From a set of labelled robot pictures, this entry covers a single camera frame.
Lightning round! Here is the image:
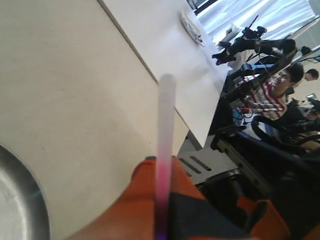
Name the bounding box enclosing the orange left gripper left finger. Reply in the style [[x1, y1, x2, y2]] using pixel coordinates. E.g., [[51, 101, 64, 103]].
[[69, 156, 156, 240]]

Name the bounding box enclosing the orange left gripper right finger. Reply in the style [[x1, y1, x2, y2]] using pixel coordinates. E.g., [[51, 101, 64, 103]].
[[168, 157, 252, 240]]

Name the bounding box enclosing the thin pink stick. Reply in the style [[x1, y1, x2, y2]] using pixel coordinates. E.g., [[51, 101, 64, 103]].
[[154, 74, 176, 240]]

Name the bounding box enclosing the round stainless steel plate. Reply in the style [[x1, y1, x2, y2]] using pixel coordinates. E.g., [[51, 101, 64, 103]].
[[0, 145, 52, 240]]

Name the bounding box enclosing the person in striped shirt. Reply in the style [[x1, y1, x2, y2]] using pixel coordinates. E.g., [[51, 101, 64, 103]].
[[242, 63, 305, 121]]

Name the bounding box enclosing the white neighbouring table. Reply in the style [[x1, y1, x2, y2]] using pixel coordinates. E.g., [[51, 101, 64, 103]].
[[101, 0, 228, 146]]

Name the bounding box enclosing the person in background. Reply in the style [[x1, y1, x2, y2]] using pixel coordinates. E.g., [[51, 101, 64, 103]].
[[304, 68, 320, 82]]

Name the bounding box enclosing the blue white ceramic plate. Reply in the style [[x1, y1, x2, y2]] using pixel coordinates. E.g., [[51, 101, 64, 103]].
[[179, 10, 205, 47]]

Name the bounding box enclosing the grey metal mounting bracket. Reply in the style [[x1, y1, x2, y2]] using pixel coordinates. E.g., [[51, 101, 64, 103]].
[[177, 148, 237, 185]]

